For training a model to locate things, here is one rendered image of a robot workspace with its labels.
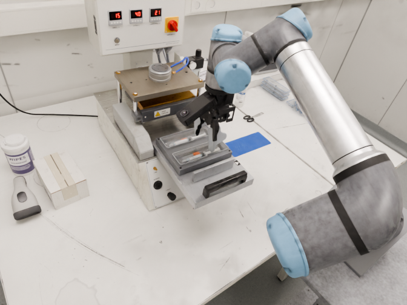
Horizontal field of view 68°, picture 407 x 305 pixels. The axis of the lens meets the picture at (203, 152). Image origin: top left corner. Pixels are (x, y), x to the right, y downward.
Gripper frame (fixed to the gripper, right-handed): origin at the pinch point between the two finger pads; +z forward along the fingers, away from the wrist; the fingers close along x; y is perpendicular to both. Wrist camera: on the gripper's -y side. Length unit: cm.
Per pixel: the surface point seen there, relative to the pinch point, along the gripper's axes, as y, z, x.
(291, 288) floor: 55, 104, -32
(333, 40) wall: 203, 29, 98
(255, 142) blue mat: 45, 29, 17
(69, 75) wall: -21, 17, 84
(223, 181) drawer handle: -1.5, 3.1, -14.8
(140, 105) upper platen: -10.5, -1.4, 23.6
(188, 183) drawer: -9.0, 7.1, -7.7
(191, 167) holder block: -6.1, 5.0, -4.1
